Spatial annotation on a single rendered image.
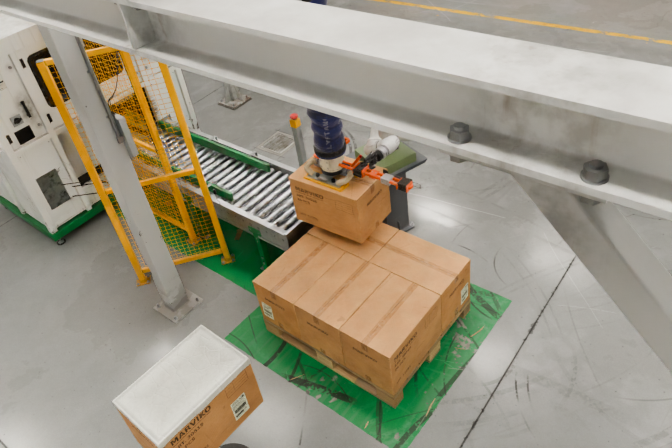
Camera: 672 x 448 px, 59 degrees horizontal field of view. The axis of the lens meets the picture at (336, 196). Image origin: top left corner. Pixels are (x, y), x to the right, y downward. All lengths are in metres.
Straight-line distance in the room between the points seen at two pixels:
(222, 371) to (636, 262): 2.67
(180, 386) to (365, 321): 1.28
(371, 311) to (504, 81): 3.33
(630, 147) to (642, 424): 3.62
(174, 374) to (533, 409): 2.26
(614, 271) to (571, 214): 0.10
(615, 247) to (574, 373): 3.61
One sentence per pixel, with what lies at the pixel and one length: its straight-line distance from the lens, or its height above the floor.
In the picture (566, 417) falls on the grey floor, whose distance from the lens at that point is 4.26.
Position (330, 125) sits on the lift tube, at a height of 1.54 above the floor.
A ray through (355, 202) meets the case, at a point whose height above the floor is 1.05.
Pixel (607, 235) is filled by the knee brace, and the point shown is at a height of 3.02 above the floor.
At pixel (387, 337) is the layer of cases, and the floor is 0.54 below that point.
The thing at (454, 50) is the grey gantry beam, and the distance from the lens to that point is 0.83.
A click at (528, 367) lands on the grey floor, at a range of 4.43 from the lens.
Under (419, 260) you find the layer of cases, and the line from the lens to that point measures 4.29.
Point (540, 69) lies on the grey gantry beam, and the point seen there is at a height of 3.22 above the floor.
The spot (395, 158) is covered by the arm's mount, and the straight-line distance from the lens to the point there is 4.76.
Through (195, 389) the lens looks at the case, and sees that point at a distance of 3.29.
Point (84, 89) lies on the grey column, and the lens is 4.01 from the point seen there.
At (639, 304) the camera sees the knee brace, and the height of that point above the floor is 2.92.
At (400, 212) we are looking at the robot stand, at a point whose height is 0.21.
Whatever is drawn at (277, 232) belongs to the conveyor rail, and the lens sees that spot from 4.62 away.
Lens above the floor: 3.58
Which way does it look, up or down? 38 degrees down
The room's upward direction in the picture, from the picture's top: 9 degrees counter-clockwise
